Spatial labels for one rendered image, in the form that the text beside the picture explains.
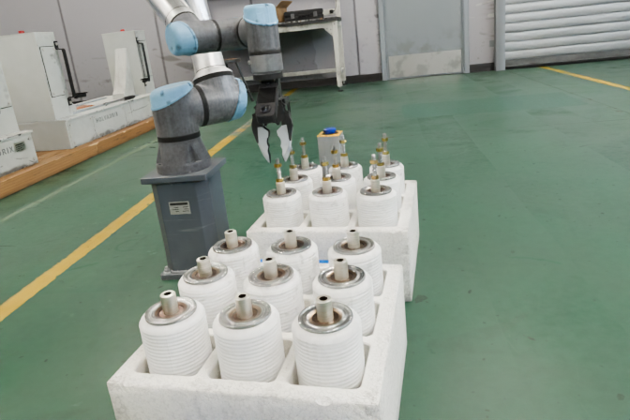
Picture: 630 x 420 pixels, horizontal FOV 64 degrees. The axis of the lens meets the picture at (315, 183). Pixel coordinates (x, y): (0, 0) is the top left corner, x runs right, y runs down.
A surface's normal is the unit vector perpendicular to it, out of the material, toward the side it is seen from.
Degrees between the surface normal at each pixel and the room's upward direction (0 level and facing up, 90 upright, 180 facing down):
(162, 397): 90
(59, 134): 90
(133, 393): 90
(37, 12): 90
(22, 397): 0
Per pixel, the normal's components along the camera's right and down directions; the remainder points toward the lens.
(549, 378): -0.11, -0.95
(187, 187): -0.12, 0.29
